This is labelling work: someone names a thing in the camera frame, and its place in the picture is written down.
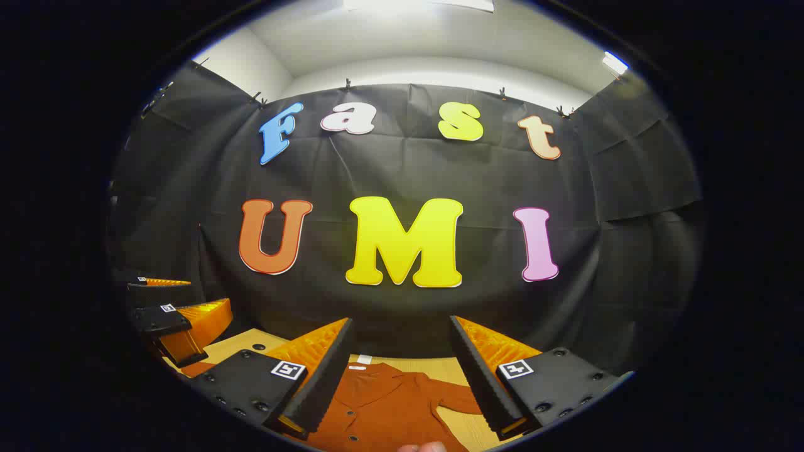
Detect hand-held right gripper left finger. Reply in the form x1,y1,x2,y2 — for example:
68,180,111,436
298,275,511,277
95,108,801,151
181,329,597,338
188,317,354,440

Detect black backdrop cloth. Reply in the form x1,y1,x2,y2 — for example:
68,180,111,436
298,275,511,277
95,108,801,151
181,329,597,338
107,60,704,377

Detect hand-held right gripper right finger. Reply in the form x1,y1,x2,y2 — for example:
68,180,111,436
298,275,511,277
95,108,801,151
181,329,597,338
448,315,635,441

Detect orange button-up garment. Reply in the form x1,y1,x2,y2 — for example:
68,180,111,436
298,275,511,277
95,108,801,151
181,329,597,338
179,359,484,452

